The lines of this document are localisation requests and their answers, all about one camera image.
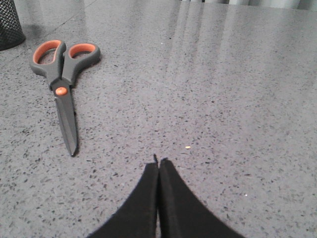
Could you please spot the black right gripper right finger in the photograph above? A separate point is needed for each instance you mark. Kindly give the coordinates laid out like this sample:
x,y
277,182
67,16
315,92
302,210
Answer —
x,y
181,213

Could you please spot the grey curtain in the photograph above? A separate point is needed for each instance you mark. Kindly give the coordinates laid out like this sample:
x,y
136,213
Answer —
x,y
285,4

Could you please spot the grey orange scissors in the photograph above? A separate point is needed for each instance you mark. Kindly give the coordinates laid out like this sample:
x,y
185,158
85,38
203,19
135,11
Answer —
x,y
60,66

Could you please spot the black mesh pen bin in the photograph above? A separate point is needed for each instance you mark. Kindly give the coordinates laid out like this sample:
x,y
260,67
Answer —
x,y
11,33

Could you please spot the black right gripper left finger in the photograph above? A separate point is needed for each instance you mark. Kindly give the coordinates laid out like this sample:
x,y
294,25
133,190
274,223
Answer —
x,y
137,217

